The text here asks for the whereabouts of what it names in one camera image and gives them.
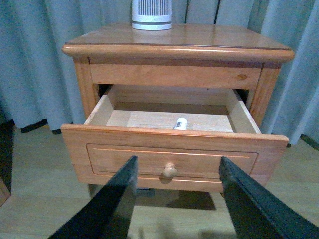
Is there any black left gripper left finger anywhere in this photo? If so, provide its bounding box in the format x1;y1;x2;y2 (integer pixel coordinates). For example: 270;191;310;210
50;156;138;239

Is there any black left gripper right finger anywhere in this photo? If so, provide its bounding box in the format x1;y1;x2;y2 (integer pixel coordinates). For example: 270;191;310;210
219;156;319;239

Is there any wooden drawer with round knob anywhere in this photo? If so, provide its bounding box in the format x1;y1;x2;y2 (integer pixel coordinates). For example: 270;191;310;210
61;85;288;192

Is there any white medicine bottle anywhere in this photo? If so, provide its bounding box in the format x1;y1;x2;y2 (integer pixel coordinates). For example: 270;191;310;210
173;117;188;130

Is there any grey-green curtain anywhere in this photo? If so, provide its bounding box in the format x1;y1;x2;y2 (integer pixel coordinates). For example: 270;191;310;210
0;0;319;143

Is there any wooden nightstand cabinet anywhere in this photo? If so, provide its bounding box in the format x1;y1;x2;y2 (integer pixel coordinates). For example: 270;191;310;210
62;23;294;125

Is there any white ribbed air purifier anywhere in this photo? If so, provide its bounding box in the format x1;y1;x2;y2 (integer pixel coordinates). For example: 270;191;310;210
132;0;172;30

